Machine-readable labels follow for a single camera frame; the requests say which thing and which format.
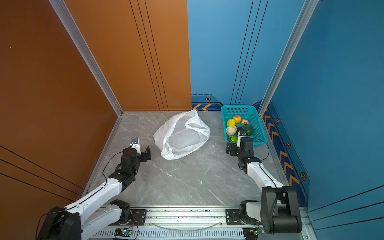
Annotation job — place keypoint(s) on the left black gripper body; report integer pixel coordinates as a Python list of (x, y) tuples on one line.
[(142, 158)]

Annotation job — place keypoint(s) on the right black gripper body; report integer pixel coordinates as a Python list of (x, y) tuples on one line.
[(235, 151)]

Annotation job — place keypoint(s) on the green lime fruit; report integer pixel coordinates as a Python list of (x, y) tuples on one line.
[(233, 139)]

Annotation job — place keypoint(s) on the green avocado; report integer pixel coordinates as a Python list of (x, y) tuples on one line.
[(249, 130)]

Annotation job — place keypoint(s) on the pale round fruit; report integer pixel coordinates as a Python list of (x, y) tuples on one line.
[(231, 130)]

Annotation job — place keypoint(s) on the yellow lemon fruit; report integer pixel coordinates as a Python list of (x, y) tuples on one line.
[(231, 123)]

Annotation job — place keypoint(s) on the yellow red mango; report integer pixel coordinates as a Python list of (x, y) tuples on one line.
[(237, 119)]

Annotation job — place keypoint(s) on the teal plastic basket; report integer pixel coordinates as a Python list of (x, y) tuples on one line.
[(245, 112)]

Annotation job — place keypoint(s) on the white plastic bag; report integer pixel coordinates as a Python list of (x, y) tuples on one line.
[(181, 135)]

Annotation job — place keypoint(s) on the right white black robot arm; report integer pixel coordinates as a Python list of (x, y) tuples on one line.
[(278, 210)]

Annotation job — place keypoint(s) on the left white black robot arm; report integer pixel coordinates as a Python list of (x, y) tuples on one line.
[(90, 214)]

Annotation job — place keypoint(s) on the left green circuit board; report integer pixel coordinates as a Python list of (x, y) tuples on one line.
[(123, 233)]

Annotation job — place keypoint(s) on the green circuit board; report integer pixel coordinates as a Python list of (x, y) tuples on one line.
[(252, 233), (123, 233)]

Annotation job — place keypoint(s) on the right green circuit board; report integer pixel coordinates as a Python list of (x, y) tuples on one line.
[(252, 233)]

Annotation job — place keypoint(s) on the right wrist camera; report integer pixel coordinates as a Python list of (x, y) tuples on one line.
[(240, 135)]

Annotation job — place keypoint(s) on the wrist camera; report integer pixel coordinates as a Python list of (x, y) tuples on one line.
[(135, 143), (240, 135)]

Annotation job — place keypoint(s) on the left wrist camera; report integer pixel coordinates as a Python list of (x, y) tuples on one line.
[(135, 143)]

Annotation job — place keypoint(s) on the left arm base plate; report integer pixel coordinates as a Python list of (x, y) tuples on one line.
[(137, 218)]

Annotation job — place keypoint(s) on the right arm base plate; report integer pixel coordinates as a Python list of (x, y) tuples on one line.
[(233, 218)]

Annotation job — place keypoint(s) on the aluminium front rail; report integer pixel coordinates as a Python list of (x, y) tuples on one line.
[(196, 223)]

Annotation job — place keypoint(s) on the left aluminium corner post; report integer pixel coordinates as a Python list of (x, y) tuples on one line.
[(75, 34)]

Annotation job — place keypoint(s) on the aluminium corner post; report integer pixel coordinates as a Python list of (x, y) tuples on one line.
[(301, 23), (75, 34)]

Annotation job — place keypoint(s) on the right aluminium corner post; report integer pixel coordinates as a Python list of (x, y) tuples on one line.
[(301, 23)]

